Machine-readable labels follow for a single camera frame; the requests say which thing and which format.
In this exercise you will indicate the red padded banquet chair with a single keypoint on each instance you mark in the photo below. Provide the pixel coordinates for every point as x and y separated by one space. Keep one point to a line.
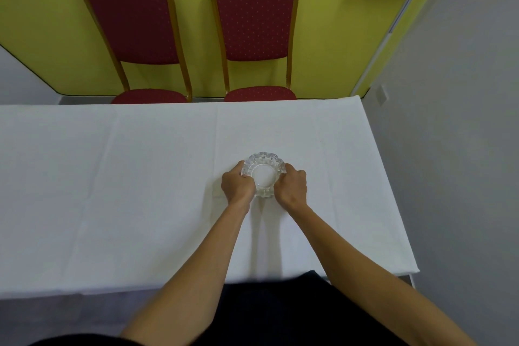
255 21
138 25

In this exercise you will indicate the person's dark clothing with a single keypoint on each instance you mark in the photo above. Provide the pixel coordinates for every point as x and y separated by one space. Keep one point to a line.
259 313

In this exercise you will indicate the clear glass ashtray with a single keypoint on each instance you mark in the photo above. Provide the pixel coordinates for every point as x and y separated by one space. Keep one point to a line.
263 173

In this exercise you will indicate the person's right thumb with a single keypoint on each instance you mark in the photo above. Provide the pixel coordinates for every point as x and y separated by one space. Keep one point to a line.
279 184

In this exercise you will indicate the person's left hand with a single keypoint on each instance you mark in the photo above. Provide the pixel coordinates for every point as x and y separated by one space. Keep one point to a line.
235 187

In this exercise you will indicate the person's left thumb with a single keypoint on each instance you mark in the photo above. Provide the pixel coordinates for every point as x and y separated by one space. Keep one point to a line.
248 182

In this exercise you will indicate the person's right forearm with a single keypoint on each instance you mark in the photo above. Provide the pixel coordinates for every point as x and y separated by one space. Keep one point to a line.
365 276

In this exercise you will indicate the white tablecloth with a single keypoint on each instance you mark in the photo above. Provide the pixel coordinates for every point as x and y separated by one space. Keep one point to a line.
162 195

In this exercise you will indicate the person's left forearm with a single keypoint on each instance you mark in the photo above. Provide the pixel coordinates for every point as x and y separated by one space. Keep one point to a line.
190 272

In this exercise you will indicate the person's right hand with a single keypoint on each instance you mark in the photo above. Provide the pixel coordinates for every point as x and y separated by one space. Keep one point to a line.
291 191

